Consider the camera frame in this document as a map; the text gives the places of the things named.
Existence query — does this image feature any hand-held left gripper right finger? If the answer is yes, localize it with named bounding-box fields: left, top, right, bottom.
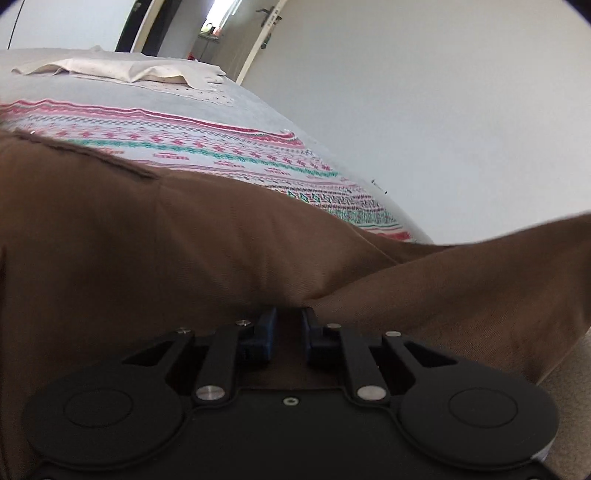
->
left=301, top=307, right=458, bottom=402

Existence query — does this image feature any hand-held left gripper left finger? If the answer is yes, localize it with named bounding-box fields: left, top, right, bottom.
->
left=122, top=307, right=278, bottom=407

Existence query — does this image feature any brown fleece-lined garment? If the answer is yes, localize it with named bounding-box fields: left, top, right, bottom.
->
left=0, top=129, right=591, bottom=480

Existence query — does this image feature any red green patterned blanket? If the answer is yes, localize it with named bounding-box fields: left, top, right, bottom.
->
left=0, top=98, right=414, bottom=244

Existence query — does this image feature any bed with grey sheet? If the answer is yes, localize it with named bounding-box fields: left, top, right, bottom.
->
left=0, top=46, right=435, bottom=245

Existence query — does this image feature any cream cloth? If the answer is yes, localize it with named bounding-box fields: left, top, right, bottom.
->
left=10, top=45, right=227, bottom=93

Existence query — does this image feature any white door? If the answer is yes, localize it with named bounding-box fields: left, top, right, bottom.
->
left=235, top=0, right=291, bottom=86

